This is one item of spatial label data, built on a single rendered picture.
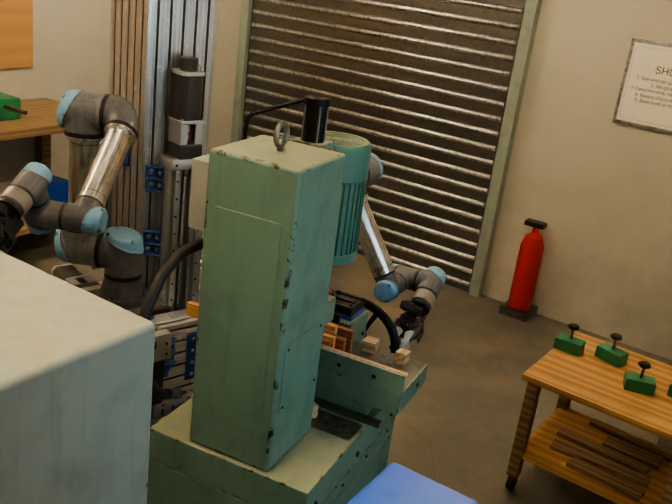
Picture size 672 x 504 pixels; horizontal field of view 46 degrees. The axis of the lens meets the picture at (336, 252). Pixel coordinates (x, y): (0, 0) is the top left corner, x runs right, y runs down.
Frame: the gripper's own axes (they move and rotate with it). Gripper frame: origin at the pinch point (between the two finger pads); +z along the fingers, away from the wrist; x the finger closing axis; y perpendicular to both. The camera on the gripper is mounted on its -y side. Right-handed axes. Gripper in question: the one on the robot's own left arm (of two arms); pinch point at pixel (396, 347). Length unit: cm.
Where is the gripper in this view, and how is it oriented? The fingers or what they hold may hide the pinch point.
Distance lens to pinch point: 254.5
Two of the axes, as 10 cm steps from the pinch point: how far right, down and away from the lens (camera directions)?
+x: -8.9, -2.4, 3.9
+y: 1.4, 6.8, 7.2
